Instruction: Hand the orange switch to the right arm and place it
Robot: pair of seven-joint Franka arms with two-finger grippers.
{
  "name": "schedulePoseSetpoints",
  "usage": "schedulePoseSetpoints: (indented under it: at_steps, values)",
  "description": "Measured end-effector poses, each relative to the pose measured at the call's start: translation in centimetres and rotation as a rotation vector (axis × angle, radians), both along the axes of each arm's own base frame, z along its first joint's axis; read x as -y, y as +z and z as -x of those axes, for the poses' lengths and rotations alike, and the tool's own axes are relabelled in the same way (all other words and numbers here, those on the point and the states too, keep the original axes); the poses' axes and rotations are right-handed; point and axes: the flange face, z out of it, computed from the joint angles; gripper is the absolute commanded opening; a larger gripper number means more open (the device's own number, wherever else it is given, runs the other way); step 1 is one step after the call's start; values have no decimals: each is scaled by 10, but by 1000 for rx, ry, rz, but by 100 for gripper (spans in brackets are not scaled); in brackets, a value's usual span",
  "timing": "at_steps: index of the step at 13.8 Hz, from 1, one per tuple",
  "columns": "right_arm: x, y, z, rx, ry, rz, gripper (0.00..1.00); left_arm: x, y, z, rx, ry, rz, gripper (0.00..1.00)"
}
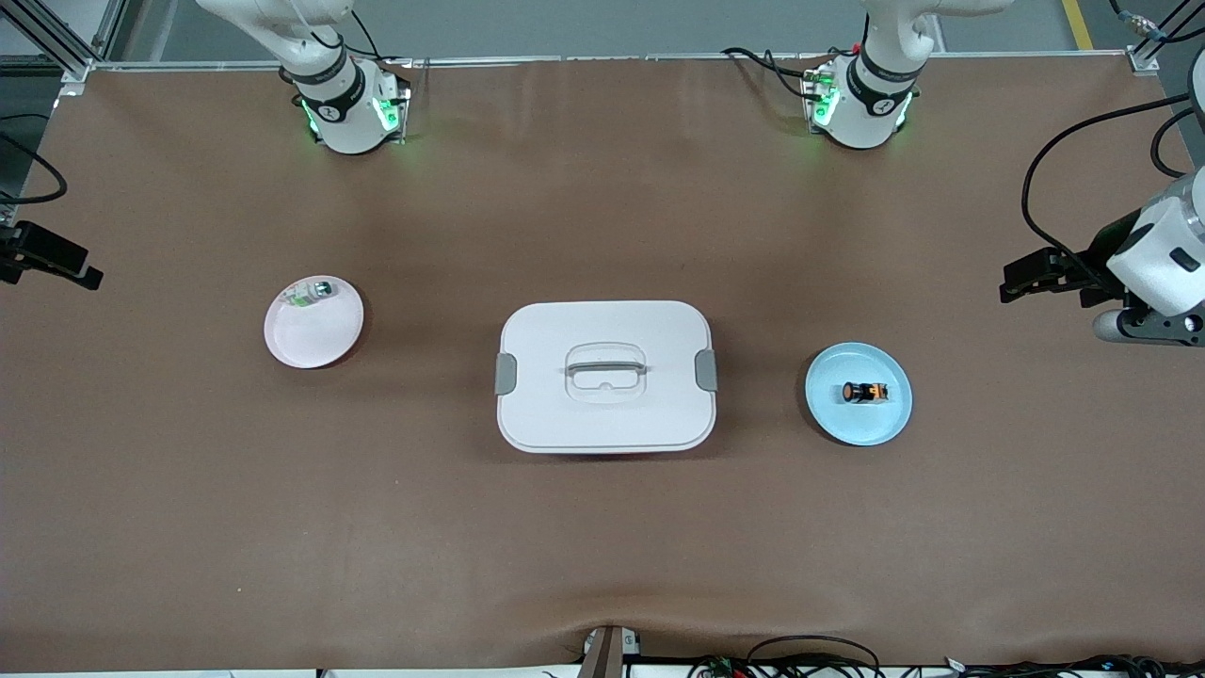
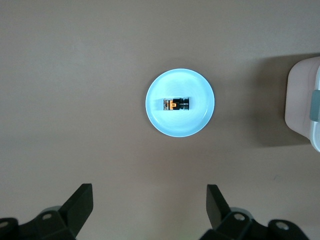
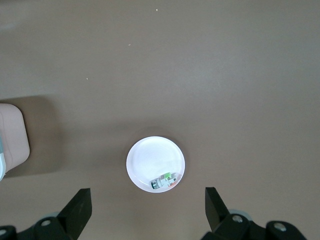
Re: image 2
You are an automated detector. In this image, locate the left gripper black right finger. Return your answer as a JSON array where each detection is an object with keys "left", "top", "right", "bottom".
[{"left": 201, "top": 184, "right": 311, "bottom": 240}]

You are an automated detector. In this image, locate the orange and black switch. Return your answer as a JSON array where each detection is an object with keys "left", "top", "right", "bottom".
[{"left": 163, "top": 96, "right": 191, "bottom": 112}]

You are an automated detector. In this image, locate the grey box latch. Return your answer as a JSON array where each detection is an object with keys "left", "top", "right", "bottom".
[{"left": 309, "top": 89, "right": 320, "bottom": 122}]

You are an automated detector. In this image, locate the white lidded storage box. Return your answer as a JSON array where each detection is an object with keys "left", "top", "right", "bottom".
[{"left": 284, "top": 56, "right": 320, "bottom": 153}]

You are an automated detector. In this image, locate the light blue round plate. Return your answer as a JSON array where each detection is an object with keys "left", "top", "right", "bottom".
[{"left": 145, "top": 68, "right": 216, "bottom": 138}]

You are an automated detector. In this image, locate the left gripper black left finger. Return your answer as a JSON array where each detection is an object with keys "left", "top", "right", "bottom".
[{"left": 0, "top": 183, "right": 95, "bottom": 240}]

